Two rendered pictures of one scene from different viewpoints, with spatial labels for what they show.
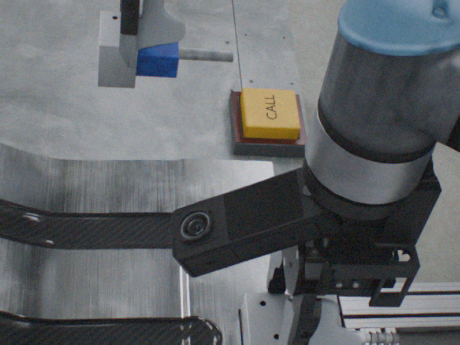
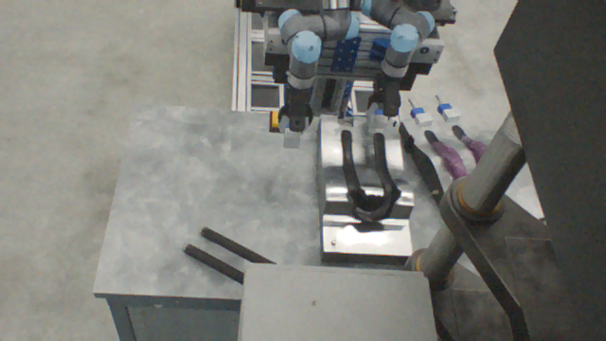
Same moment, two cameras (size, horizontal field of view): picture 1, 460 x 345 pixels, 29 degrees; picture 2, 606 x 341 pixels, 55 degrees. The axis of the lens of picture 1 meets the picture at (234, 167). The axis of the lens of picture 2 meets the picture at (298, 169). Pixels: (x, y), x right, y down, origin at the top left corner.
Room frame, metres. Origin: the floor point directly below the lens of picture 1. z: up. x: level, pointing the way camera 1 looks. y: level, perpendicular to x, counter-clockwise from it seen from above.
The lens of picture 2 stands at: (0.53, 1.31, 2.31)
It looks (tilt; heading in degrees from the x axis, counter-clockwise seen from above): 52 degrees down; 274
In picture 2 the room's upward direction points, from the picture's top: 11 degrees clockwise
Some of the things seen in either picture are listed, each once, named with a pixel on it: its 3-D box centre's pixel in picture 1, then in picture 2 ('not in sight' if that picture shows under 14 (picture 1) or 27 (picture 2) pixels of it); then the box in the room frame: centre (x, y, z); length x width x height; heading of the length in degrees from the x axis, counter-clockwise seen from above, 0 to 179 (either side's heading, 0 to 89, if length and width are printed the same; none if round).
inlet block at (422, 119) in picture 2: not in sight; (417, 112); (0.25, -0.19, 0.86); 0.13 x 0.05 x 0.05; 120
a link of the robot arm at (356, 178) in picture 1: (367, 138); (394, 65); (0.39, -0.08, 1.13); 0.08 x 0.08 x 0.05
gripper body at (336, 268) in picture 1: (350, 221); (388, 82); (0.39, -0.09, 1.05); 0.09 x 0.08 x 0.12; 103
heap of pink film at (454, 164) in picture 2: not in sight; (469, 161); (0.07, 0.02, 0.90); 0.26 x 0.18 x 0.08; 120
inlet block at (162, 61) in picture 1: (166, 53); (292, 127); (0.65, 0.09, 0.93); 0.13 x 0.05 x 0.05; 103
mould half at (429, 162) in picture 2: not in sight; (467, 170); (0.06, 0.02, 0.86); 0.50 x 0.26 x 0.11; 120
